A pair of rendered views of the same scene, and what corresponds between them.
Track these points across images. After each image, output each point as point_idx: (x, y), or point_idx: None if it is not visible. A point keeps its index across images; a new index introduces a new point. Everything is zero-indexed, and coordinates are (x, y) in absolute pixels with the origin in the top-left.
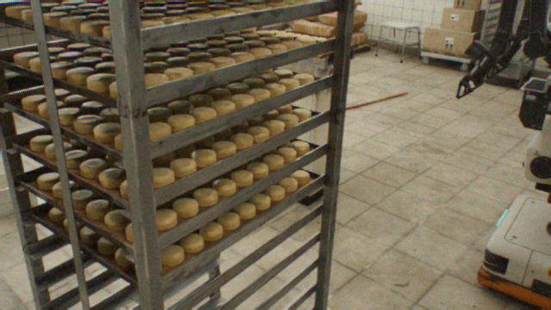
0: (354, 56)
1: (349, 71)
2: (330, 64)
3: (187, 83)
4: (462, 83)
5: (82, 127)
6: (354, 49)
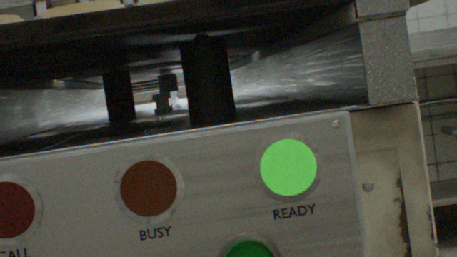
0: (398, 72)
1: (360, 223)
2: (73, 145)
3: None
4: None
5: None
6: (363, 3)
